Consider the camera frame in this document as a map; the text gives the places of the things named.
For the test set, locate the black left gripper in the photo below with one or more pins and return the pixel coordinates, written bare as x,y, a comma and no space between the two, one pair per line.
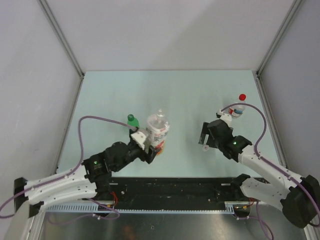
148,157

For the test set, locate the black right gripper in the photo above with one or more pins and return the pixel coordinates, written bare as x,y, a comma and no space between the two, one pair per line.
205,131

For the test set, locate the white bottle cap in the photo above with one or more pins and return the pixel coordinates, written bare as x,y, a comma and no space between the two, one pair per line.
205,148

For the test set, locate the clear bottle with red label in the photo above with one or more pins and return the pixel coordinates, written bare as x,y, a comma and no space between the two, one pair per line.
237,110

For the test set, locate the clear bottle with orange label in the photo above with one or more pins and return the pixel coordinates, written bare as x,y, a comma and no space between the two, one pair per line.
158,126

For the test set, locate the green plastic bottle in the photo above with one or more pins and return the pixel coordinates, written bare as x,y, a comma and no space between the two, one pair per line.
132,121

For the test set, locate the red bottle cap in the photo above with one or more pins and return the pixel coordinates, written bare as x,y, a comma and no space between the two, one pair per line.
242,97

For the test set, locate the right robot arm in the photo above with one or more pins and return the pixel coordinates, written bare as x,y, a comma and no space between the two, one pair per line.
297,197

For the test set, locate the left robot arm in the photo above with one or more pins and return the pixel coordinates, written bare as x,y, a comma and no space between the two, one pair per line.
90,180

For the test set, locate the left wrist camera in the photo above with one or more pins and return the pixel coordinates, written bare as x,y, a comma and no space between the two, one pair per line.
141,137

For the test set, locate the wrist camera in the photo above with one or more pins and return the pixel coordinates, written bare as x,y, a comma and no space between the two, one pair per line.
141,137
227,118

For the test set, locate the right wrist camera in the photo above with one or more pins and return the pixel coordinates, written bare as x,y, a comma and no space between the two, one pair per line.
227,118

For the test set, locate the grey slotted cable duct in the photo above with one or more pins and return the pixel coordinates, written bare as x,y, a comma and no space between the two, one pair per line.
90,207

